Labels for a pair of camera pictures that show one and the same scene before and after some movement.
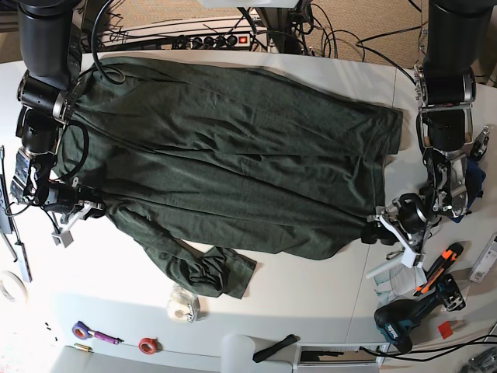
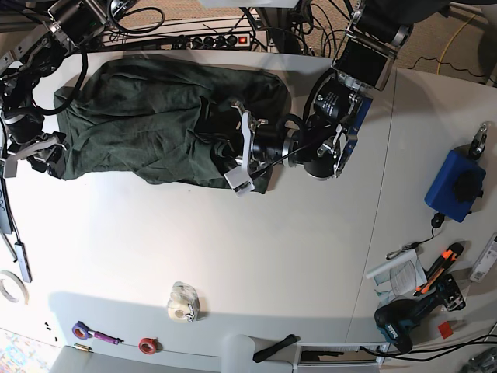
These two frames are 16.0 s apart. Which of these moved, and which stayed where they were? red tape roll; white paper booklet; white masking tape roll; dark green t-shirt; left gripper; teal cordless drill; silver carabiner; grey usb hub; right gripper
Moved: left gripper; dark green t-shirt; right gripper
Stayed: silver carabiner; teal cordless drill; grey usb hub; white masking tape roll; red tape roll; white paper booklet
